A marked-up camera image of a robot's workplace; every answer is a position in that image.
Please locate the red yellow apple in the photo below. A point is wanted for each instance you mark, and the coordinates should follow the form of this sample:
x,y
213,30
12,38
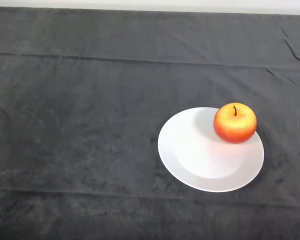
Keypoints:
x,y
235,122

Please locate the black table cloth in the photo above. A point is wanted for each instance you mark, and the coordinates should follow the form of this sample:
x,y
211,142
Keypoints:
x,y
90,100

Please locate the white round plate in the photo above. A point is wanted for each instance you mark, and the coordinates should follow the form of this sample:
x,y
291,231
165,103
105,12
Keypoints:
x,y
205,160

